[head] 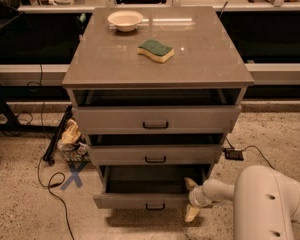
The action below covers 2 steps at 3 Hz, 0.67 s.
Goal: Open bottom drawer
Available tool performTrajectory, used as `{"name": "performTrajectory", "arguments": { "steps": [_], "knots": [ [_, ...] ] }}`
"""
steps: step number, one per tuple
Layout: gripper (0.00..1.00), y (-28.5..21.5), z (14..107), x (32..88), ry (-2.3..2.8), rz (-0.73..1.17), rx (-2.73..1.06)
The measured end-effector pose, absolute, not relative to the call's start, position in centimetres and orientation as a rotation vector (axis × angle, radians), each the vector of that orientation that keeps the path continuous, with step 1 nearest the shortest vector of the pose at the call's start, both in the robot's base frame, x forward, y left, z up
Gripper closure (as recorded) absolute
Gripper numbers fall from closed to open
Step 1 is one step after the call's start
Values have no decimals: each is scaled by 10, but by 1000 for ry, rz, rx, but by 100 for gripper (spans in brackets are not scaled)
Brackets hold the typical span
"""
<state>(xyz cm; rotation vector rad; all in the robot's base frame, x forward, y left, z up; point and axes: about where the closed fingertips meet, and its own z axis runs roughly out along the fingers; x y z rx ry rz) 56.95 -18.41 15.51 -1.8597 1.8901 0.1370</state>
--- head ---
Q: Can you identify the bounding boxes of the grey bottom drawer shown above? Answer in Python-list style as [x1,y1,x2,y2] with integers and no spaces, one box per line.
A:
[94,164,211,210]

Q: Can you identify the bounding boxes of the black cable right floor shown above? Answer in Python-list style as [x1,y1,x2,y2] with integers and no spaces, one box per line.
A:
[241,145,275,170]

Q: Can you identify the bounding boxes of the black stand leg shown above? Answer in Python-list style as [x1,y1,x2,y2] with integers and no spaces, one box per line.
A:
[43,105,72,165]

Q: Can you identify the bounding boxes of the black power adapter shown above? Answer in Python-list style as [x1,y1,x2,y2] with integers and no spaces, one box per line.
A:
[224,148,244,161]

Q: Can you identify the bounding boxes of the blue tape cross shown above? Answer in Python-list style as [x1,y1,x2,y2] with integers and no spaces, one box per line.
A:
[60,161,88,190]

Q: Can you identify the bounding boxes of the crumpled bag on floor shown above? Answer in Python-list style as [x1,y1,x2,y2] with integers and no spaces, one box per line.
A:
[57,119,90,162]

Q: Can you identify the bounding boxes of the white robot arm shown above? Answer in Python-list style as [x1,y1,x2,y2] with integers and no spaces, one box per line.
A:
[185,165,300,240]

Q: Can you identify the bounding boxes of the green yellow sponge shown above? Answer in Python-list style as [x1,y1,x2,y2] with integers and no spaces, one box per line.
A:
[137,39,174,63]

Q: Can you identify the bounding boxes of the white bowl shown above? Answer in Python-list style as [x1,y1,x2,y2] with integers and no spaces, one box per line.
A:
[108,11,143,32]

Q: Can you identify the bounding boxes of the grey middle drawer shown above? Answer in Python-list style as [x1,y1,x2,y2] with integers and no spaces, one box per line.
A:
[88,145,222,165]

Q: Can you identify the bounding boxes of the black cable left floor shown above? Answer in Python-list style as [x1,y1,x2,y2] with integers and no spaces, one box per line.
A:
[36,155,76,240]

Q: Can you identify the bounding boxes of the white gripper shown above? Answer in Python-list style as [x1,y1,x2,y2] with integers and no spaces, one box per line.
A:
[184,177,211,223]

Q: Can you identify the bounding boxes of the grey drawer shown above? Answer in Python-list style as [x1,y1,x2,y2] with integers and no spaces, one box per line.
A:
[72,105,241,135]
[88,145,222,165]
[94,164,211,210]

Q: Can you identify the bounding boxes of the black cable floor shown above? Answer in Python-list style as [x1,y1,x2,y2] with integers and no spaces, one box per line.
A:
[241,145,275,170]
[36,155,76,240]

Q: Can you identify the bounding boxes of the grey drawer cabinet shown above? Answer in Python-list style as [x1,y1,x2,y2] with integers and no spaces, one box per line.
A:
[61,6,255,193]

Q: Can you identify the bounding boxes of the grey top drawer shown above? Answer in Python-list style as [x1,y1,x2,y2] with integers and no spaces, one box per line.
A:
[72,105,241,135]

